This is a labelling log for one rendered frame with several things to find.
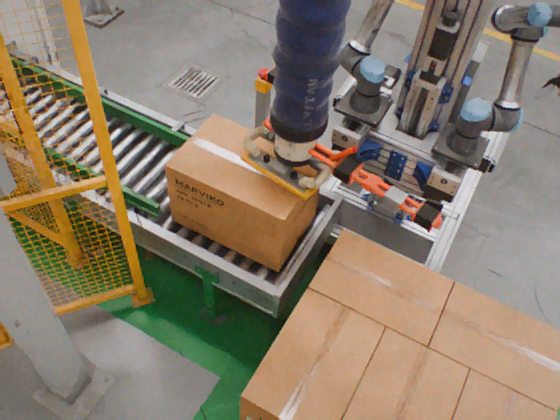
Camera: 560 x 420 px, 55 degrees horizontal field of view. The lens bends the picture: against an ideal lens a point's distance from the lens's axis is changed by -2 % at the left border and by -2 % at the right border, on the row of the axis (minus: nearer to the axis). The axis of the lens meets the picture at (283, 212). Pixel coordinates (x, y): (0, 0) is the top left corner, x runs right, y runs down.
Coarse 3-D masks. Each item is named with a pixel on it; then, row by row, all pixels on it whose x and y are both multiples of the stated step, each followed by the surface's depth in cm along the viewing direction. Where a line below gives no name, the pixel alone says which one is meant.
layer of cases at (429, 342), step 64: (384, 256) 268; (320, 320) 244; (384, 320) 246; (448, 320) 249; (512, 320) 251; (256, 384) 223; (320, 384) 225; (384, 384) 227; (448, 384) 229; (512, 384) 231
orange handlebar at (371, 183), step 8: (320, 144) 217; (312, 152) 215; (328, 152) 215; (328, 160) 212; (336, 160) 214; (368, 176) 208; (376, 176) 208; (368, 184) 205; (376, 184) 206; (384, 184) 206; (376, 192) 205; (384, 192) 204; (408, 200) 203; (400, 208) 201; (408, 208) 200; (416, 208) 202; (440, 224) 197
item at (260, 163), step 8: (248, 152) 228; (264, 152) 228; (248, 160) 226; (256, 160) 225; (264, 160) 224; (256, 168) 224; (264, 168) 223; (272, 176) 221; (280, 176) 221; (288, 176) 221; (296, 176) 219; (304, 176) 222; (280, 184) 220; (288, 184) 219; (296, 184) 219; (296, 192) 217; (304, 192) 217; (312, 192) 218
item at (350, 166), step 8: (344, 160) 212; (352, 160) 212; (360, 160) 211; (336, 168) 208; (344, 168) 209; (352, 168) 209; (360, 168) 209; (336, 176) 211; (344, 176) 209; (352, 176) 207
